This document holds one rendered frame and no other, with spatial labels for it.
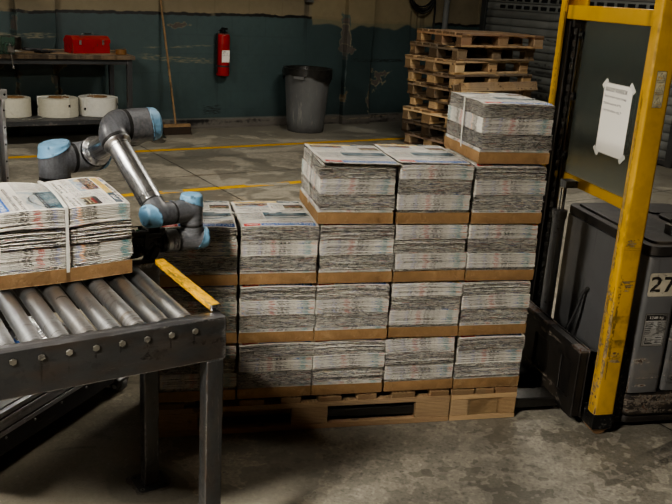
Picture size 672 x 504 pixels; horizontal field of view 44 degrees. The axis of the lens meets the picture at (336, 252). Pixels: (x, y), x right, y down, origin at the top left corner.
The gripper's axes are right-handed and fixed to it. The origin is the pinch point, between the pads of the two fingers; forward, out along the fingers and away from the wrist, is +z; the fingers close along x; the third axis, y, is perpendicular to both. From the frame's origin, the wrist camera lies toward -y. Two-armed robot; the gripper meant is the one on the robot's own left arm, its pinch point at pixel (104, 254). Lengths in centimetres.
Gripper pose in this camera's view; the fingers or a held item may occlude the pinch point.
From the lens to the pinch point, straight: 275.6
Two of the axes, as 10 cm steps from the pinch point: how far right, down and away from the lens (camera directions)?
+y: 0.7, -9.5, -3.1
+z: -8.4, 1.1, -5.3
